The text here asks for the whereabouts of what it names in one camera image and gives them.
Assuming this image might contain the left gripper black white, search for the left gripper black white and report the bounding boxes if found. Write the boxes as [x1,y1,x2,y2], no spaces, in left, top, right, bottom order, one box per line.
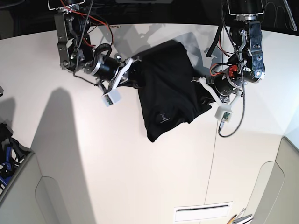
[191,71,242,112]

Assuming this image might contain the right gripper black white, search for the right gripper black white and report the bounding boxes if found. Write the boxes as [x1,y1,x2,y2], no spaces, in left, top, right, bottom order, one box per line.
[90,55,140,95]

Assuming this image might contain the dark navy T-shirt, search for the dark navy T-shirt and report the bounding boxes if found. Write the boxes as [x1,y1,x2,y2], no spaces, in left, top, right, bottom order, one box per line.
[136,40,206,142]

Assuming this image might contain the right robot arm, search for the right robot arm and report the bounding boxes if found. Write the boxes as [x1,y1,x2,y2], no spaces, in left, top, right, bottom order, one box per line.
[54,3,214,106]

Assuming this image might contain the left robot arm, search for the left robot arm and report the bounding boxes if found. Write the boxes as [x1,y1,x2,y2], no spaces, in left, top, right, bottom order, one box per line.
[196,0,265,105]

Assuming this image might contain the right beige chair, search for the right beige chair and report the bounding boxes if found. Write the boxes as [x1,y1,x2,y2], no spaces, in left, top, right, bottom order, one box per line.
[244,137,299,224]

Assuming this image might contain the beige chair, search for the beige chair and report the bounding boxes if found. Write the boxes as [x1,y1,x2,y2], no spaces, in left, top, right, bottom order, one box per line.
[0,153,71,224]
[244,137,299,224]

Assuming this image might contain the yellow pencil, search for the yellow pencil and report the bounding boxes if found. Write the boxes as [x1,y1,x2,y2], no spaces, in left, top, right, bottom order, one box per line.
[227,215,237,224]

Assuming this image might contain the grey pen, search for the grey pen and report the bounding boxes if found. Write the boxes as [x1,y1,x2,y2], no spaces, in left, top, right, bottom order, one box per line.
[232,214,253,224]

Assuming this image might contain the blue black tools pile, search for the blue black tools pile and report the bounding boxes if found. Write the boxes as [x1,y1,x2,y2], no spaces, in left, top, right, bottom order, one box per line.
[0,122,31,192]

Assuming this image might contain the left beige chair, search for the left beige chair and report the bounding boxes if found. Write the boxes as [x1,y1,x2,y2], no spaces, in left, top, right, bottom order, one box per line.
[0,153,71,224]

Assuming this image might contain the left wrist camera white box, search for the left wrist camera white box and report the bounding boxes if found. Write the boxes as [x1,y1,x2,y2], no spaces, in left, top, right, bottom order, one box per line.
[215,104,233,122]

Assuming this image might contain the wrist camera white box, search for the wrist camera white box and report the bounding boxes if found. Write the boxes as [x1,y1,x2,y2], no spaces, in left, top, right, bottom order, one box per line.
[101,89,121,107]
[215,104,233,122]

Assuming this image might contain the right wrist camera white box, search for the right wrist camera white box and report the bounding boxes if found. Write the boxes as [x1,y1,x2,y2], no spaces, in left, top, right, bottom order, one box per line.
[101,89,121,107]

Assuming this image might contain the grey cable loops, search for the grey cable loops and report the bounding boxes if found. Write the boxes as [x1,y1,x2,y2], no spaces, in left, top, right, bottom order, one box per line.
[263,0,297,31]

